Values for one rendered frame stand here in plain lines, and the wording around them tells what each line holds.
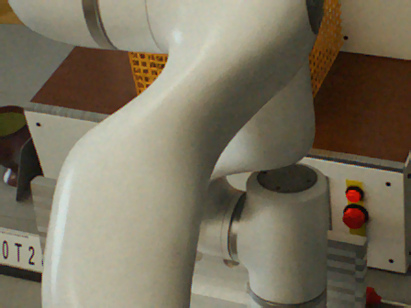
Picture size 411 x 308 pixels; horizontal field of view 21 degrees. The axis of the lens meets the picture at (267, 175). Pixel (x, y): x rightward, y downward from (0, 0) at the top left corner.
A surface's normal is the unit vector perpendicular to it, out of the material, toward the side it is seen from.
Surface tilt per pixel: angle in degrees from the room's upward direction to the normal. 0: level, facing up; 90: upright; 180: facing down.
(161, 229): 60
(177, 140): 71
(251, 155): 96
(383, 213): 90
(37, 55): 0
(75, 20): 94
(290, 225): 79
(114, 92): 0
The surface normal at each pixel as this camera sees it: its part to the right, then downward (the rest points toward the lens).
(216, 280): -0.36, 0.48
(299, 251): 0.28, 0.47
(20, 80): -0.10, -0.75
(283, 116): 0.38, 0.62
